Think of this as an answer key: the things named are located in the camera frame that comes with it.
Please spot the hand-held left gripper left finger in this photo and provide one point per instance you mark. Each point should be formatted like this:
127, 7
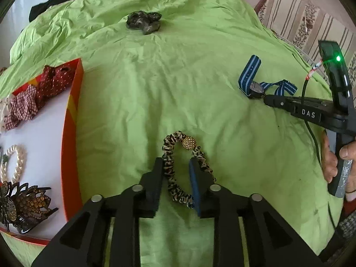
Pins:
151, 192

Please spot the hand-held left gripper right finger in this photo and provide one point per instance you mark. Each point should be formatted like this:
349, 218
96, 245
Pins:
194, 189

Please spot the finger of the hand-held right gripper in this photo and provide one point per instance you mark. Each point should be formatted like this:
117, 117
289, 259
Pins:
278, 103

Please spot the leopard scrunchie with gold ball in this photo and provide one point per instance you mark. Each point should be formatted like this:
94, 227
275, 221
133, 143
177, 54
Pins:
169, 172

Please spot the orange cardboard box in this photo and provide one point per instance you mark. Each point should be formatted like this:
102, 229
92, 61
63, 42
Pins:
50, 150

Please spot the rhinestone hair claw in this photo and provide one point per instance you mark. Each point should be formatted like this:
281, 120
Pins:
33, 205

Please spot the rhinestone butterfly hair clip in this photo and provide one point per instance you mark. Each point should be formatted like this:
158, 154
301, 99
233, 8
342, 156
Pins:
5, 203

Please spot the pink plaid scrunchie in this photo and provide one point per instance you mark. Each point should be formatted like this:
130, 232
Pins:
25, 105

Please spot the person's right forearm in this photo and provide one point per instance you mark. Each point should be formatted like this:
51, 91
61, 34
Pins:
347, 225

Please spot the person's right hand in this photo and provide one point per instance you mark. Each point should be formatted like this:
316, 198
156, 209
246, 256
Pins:
329, 161

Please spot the striped floral sofa cover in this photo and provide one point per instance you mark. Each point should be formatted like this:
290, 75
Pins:
300, 19

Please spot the green bed sheet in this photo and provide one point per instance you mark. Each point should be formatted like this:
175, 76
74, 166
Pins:
167, 89

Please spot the red polka dot scrunchie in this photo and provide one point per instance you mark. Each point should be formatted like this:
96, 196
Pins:
52, 84

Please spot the dark grey scrunchie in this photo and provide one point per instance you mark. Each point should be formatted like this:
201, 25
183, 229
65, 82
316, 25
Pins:
144, 22

